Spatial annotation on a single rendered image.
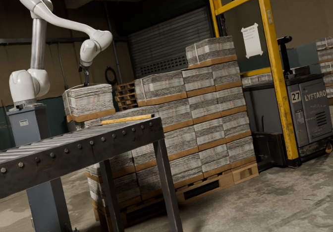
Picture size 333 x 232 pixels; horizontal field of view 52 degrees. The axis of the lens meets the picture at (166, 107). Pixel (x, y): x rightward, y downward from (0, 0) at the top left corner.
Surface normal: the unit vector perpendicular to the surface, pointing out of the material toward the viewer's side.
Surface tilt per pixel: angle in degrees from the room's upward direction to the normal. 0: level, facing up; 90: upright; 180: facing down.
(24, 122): 90
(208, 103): 90
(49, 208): 90
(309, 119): 90
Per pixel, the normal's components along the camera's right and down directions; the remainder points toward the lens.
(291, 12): -0.63, 0.17
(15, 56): 0.75, -0.11
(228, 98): 0.47, -0.05
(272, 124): -0.87, 0.20
